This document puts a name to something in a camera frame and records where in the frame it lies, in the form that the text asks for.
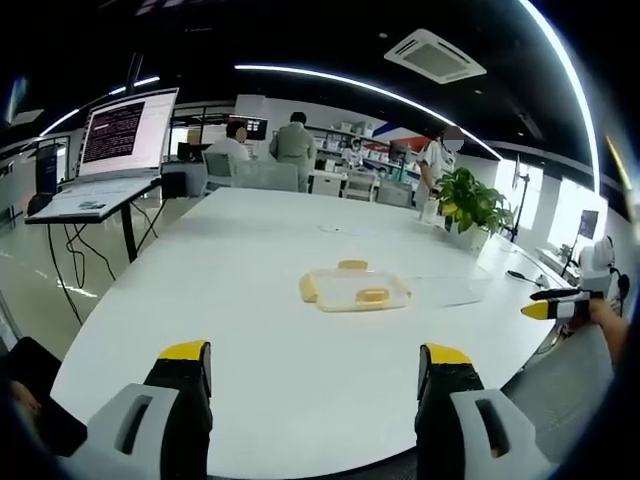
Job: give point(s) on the grey office chair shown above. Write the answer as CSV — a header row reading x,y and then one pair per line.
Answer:
x,y
217,170
267,176

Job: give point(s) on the storage shelves with boxes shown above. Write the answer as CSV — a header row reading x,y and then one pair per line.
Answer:
x,y
365,155

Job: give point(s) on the person's grey clothing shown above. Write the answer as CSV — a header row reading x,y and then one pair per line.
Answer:
x,y
565,390

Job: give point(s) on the dark banner stand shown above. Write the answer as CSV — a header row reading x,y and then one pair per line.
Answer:
x,y
46,170

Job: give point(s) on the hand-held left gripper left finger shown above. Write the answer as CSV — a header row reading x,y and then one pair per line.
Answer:
x,y
150,420

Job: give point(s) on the ceiling light strip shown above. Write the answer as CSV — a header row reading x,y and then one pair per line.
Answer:
x,y
360,90

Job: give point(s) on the green potted plant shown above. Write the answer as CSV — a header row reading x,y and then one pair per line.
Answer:
x,y
472,202

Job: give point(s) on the clear plastic lid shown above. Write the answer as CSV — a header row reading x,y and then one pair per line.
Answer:
x,y
452,287

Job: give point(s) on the clear plastic tray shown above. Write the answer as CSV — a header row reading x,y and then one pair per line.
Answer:
x,y
350,290

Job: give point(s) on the white laptop with lit screen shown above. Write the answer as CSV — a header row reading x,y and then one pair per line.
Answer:
x,y
120,145

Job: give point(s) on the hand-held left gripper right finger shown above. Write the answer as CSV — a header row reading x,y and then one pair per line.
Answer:
x,y
475,425

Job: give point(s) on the ceiling air conditioner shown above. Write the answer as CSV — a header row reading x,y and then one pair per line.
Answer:
x,y
435,56

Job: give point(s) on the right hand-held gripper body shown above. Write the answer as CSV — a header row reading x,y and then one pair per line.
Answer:
x,y
597,270

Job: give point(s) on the black bag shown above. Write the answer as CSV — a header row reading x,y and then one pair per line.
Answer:
x,y
39,204

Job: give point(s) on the clear bottle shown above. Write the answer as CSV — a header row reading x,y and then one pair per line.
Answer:
x,y
430,210

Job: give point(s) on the white standing desk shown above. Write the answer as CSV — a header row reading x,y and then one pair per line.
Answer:
x,y
105,210

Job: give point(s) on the dark cloth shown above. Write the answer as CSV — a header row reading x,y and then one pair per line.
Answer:
x,y
40,395

